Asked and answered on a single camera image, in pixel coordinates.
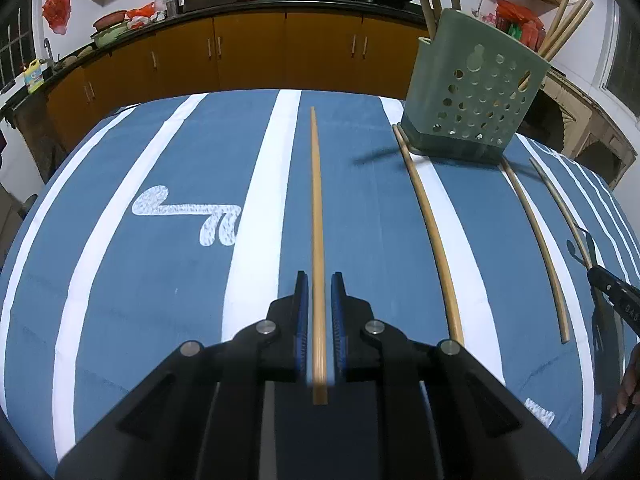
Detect barred window beside sink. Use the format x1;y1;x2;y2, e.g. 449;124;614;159
0;0;38;96

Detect blue white striped tablecloth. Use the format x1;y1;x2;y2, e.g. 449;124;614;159
0;89;640;480

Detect hanging red plastic bag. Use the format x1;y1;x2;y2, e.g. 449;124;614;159
42;0;73;36

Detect yellow detergent bottle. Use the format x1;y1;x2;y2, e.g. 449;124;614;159
24;57;46;95

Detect person's right hand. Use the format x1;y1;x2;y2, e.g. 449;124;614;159
612;344;640;420

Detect red bag over bottles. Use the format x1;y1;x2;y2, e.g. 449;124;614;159
495;0;543;26

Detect black kitchen countertop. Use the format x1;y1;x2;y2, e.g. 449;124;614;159
0;0;426;126

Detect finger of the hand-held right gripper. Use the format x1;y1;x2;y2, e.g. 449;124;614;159
587;265;626;308

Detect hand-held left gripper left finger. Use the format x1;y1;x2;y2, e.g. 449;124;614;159
55;270;311;480

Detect crumpled red plastic bag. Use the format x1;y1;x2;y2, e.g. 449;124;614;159
126;2;157;23

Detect old white wooden table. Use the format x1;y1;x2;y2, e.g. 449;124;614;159
520;67;631;191

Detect wooden lower kitchen cabinets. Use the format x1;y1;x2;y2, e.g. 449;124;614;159
45;10;431;141

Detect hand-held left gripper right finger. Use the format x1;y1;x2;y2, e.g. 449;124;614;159
330;271;584;480

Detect red basin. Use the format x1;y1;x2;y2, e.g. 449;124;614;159
92;9;128;31

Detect green perforated chopstick holder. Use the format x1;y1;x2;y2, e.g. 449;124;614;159
400;8;552;165

